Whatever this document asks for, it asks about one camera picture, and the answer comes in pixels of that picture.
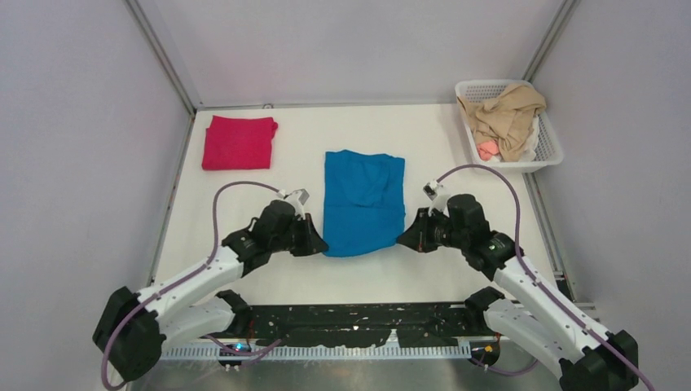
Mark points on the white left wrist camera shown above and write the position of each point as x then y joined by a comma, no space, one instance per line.
297,199

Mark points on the pink garment in basket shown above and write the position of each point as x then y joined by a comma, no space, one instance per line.
489,151

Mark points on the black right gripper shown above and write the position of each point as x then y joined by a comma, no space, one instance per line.
416,237

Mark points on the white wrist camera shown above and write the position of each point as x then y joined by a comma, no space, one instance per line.
438,196
297,199

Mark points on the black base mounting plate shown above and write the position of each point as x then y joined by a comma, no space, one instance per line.
422,324

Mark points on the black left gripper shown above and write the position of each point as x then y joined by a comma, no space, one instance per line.
311,242

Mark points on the white plastic laundry basket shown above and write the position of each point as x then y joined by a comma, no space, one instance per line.
549,151

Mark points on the aluminium frame rail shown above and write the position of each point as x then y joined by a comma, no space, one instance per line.
147,16

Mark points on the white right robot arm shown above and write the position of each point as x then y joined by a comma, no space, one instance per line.
580,352

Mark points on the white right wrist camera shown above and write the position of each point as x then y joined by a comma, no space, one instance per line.
438,196

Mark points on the beige t shirt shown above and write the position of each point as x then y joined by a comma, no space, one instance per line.
506,118

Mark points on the white garment in basket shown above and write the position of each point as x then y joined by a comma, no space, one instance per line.
532,142

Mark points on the folded red t shirt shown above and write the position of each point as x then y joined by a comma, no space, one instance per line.
239,143

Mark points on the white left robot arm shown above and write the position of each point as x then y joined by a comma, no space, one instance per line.
136,328

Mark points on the white slotted cable duct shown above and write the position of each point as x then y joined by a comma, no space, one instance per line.
208,352

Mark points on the blue t shirt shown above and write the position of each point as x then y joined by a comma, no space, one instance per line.
363,206

